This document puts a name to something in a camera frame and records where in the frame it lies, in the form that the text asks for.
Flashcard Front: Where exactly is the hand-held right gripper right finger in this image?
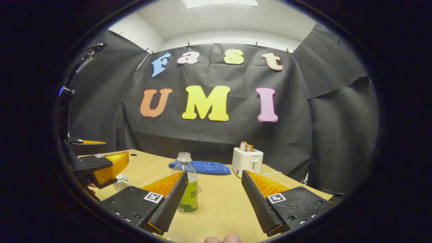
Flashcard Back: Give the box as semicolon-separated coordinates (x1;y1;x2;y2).
242;170;333;237

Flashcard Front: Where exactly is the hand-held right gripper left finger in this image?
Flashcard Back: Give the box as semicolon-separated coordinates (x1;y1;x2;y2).
101;170;188;236

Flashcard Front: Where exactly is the clear water bottle green label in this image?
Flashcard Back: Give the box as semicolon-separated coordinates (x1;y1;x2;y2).
170;152;199;215

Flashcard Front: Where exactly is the small white teacup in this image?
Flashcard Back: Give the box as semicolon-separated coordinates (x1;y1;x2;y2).
114;173;131;191

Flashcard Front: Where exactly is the white toaster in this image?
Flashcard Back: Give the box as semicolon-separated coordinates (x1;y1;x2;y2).
232;147;264;179

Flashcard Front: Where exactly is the blue folded towel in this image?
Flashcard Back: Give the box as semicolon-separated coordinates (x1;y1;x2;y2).
168;160;232;176

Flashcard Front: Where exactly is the ceiling light panel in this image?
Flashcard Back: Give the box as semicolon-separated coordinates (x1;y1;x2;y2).
182;0;259;9

